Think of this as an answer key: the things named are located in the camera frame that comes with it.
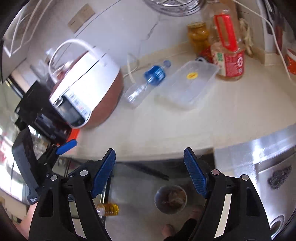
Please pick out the stainless steel steamer tray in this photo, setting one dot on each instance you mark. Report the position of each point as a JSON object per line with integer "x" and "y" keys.
{"x": 176, "y": 7}

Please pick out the stainless steel sink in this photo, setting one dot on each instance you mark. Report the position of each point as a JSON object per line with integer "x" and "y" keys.
{"x": 269, "y": 162}

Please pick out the orange plastic tray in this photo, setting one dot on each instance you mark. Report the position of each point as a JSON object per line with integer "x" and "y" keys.
{"x": 73, "y": 135}

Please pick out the red tin can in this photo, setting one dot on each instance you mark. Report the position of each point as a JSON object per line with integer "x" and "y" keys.
{"x": 205, "y": 56}

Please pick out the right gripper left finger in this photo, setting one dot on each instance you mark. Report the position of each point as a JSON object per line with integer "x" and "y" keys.
{"x": 52, "y": 218}

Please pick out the person's left hand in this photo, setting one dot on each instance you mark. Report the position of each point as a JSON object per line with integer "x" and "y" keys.
{"x": 24, "y": 226}

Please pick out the yellow oil bottle on floor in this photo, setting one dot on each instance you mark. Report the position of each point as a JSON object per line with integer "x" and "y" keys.
{"x": 107, "y": 209}

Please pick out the black appliance on tray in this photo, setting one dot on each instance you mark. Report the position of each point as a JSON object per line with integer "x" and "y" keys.
{"x": 35, "y": 110}

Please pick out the glass jar of yellow preserves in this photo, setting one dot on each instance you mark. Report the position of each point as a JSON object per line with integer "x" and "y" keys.
{"x": 198, "y": 35}

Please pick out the oil bottle with red handle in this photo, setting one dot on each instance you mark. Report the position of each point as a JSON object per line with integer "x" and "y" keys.
{"x": 226, "y": 45}

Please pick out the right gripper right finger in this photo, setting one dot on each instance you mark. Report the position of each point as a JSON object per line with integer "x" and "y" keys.
{"x": 247, "y": 218}

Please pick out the white trash bin with liner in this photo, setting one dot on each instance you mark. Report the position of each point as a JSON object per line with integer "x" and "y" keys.
{"x": 170, "y": 199}

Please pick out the crushed clear water bottle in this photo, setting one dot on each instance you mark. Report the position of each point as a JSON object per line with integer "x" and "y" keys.
{"x": 152, "y": 78}

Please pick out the steel wool scrubber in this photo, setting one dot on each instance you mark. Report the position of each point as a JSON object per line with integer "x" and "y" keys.
{"x": 279, "y": 177}

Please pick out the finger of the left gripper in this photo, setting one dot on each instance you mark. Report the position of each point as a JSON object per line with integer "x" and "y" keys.
{"x": 48, "y": 159}

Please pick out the hanging utensils rack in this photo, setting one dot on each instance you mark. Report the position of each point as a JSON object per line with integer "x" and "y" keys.
{"x": 277, "y": 21}

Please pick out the white and red rice cooker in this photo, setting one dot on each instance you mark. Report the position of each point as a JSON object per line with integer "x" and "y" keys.
{"x": 86, "y": 89}

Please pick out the clear plastic food container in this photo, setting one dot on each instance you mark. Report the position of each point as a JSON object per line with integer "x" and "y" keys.
{"x": 188, "y": 85}

